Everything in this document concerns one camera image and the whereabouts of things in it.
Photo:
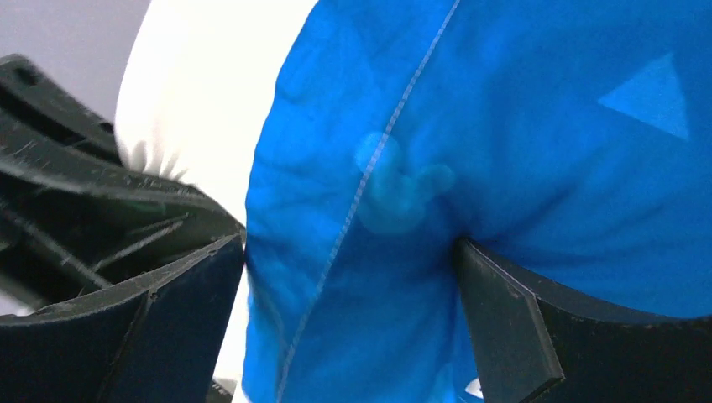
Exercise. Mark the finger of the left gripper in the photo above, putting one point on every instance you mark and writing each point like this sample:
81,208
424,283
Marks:
75,221

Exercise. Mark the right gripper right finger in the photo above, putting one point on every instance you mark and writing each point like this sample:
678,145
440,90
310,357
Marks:
536,340

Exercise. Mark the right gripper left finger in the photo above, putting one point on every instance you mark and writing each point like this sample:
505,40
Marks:
152,338

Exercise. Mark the white pillow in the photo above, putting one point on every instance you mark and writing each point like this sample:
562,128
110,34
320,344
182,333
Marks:
240,99

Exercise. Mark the yellow and blue pillowcase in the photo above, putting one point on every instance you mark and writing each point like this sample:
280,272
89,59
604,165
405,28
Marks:
572,137

